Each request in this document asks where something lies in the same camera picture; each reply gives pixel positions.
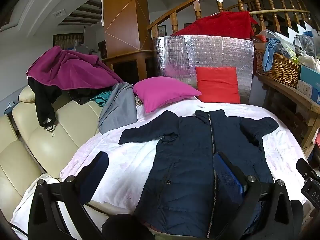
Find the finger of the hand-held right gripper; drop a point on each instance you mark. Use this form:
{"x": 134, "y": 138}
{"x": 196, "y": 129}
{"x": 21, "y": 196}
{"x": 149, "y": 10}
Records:
{"x": 305, "y": 167}

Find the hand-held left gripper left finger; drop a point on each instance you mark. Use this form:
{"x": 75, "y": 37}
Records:
{"x": 98, "y": 168}

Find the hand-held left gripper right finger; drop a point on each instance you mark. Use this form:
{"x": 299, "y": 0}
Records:
{"x": 228, "y": 180}

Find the navy zip jacket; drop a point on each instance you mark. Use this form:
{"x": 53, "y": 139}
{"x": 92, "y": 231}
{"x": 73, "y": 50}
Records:
{"x": 190, "y": 160}

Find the white blanket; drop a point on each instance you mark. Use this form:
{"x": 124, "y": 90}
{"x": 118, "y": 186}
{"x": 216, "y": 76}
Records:
{"x": 120, "y": 160}

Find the cream leather sofa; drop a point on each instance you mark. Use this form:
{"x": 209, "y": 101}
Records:
{"x": 50, "y": 142}

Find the grey garment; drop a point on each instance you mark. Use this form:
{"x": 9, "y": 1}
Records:
{"x": 120, "y": 110}

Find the wooden side table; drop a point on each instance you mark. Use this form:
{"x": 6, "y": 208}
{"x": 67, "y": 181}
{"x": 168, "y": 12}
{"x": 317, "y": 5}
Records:
{"x": 297, "y": 105}

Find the teal garment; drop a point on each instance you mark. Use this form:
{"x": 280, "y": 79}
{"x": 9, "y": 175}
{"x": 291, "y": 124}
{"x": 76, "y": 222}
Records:
{"x": 101, "y": 98}

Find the white patterned box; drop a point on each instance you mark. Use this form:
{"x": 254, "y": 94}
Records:
{"x": 303, "y": 88}

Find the black garment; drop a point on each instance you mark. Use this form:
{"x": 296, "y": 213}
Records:
{"x": 43, "y": 105}

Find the blue cardboard box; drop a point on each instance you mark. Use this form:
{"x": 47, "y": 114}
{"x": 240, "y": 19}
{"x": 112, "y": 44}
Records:
{"x": 311, "y": 80}

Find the red pillow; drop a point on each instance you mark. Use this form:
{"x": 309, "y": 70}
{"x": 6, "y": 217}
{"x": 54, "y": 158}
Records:
{"x": 217, "y": 83}

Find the magenta pillow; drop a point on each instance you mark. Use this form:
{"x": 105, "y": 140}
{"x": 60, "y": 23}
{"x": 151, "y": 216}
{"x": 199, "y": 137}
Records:
{"x": 162, "y": 93}

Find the wicker basket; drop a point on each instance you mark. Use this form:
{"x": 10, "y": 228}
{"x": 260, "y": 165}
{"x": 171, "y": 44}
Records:
{"x": 280, "y": 70}

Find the magenta fleece garment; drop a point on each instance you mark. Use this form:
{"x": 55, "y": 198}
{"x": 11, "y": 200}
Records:
{"x": 72, "y": 70}

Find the white plastic bag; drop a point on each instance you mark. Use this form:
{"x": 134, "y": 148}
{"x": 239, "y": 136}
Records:
{"x": 308, "y": 62}

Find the yellow green cloth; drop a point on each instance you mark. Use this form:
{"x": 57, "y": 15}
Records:
{"x": 293, "y": 55}

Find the blue cloth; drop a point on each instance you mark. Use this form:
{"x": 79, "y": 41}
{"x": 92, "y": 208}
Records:
{"x": 270, "y": 53}

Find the grey plastic bag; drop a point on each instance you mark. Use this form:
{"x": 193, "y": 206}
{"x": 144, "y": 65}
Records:
{"x": 305, "y": 43}

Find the silver foil insulation sheet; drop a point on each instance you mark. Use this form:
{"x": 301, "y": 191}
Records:
{"x": 207, "y": 52}

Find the clear plastic bag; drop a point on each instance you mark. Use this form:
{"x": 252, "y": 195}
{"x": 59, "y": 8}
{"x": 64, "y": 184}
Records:
{"x": 277, "y": 36}

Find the wooden pillar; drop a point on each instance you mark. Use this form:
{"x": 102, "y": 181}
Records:
{"x": 123, "y": 17}

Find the red cloth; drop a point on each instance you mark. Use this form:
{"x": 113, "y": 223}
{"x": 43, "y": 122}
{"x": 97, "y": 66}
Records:
{"x": 220, "y": 23}

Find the recessed ceiling light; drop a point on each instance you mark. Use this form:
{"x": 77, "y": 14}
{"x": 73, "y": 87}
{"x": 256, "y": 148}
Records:
{"x": 59, "y": 13}

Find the framed wall picture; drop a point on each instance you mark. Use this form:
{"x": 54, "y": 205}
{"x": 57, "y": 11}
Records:
{"x": 162, "y": 30}

